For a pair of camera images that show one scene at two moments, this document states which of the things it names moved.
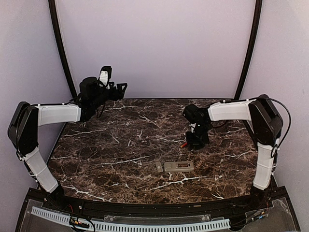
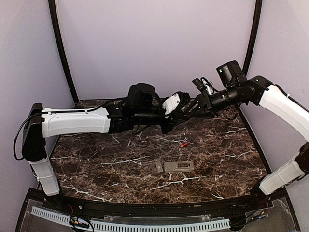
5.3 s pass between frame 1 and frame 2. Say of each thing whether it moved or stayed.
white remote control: stayed
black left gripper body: moved
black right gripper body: moved
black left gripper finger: moved
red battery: stayed
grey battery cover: stayed
